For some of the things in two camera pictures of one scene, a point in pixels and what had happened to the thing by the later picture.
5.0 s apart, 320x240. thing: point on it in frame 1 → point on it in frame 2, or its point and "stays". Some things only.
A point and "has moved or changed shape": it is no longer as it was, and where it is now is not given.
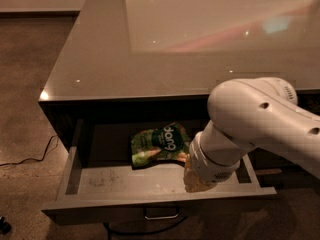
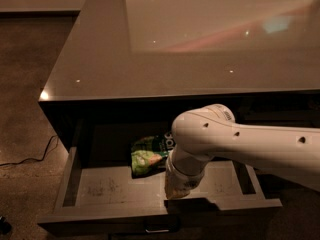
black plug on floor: [5, 227] stays
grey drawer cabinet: [158, 54] stays
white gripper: [209, 168] → [182, 180]
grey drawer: [100, 186] has moved or changed shape
